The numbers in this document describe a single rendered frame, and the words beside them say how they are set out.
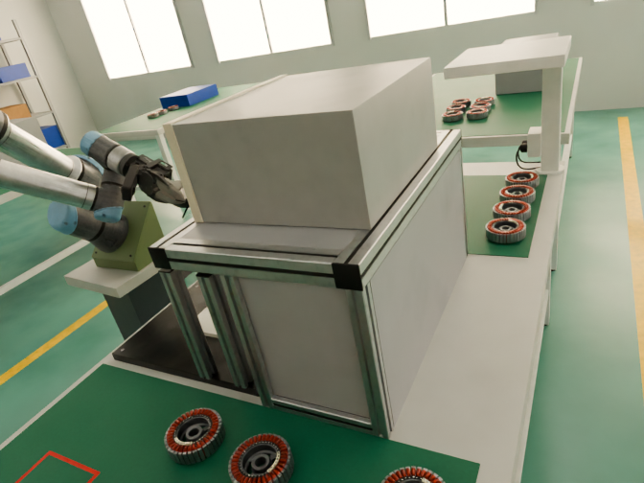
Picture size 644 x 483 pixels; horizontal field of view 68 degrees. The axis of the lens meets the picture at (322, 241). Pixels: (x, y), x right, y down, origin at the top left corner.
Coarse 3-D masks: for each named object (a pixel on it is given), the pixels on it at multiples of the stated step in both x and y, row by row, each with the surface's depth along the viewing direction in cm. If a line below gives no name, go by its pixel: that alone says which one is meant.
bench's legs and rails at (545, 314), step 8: (544, 296) 202; (544, 304) 198; (544, 312) 193; (544, 320) 214; (536, 352) 175; (536, 360) 171; (536, 368) 168; (536, 376) 169; (528, 400) 157; (528, 408) 154; (528, 416) 151; (528, 424) 151; (520, 448) 142; (520, 456) 139; (520, 464) 137; (520, 472) 136
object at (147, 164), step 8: (128, 160) 135; (136, 160) 138; (144, 160) 138; (152, 160) 139; (160, 160) 138; (120, 168) 135; (128, 168) 136; (144, 168) 132; (152, 168) 135; (160, 168) 137; (168, 168) 136; (144, 176) 133; (168, 176) 138; (144, 184) 134; (152, 184) 133; (144, 192) 136
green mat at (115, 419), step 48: (96, 384) 117; (144, 384) 113; (48, 432) 105; (96, 432) 102; (144, 432) 99; (240, 432) 95; (288, 432) 92; (336, 432) 90; (0, 480) 95; (48, 480) 93; (96, 480) 91; (144, 480) 89; (192, 480) 87; (336, 480) 81
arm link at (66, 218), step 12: (60, 204) 156; (48, 216) 158; (60, 216) 155; (72, 216) 155; (84, 216) 159; (60, 228) 156; (72, 228) 157; (84, 228) 160; (96, 228) 163; (84, 240) 166
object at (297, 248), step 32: (448, 160) 114; (416, 192) 93; (192, 224) 98; (224, 224) 95; (256, 224) 92; (384, 224) 81; (160, 256) 91; (192, 256) 87; (224, 256) 83; (256, 256) 80; (288, 256) 78; (320, 256) 76; (352, 256) 74; (384, 256) 80; (352, 288) 73
